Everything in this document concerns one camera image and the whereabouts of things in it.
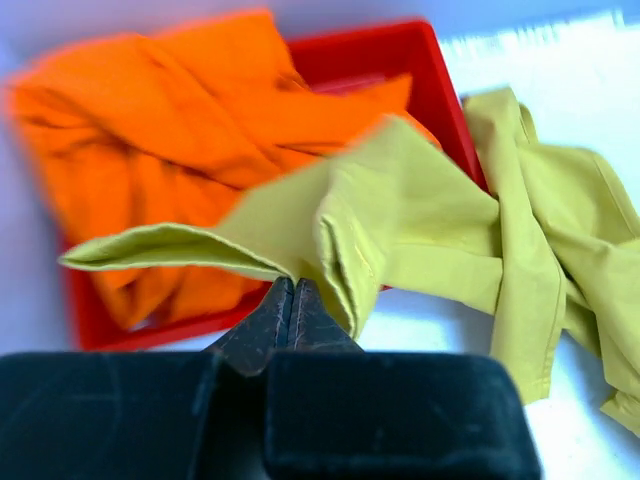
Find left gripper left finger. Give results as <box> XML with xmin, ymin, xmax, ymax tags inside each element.
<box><xmin>205</xmin><ymin>277</ymin><xmax>294</xmax><ymax>377</ymax></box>

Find yellow-green trousers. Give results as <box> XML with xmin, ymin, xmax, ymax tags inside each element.
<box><xmin>61</xmin><ymin>89</ymin><xmax>639</xmax><ymax>432</ymax></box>

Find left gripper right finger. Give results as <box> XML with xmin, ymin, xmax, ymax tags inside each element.
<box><xmin>288</xmin><ymin>279</ymin><xmax>363</xmax><ymax>353</ymax></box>

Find red plastic bin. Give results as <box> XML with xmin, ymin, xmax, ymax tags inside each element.
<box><xmin>62</xmin><ymin>19</ymin><xmax>487</xmax><ymax>351</ymax></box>

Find orange trousers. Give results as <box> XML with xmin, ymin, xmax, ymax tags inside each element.
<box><xmin>7</xmin><ymin>8</ymin><xmax>441</xmax><ymax>331</ymax></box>

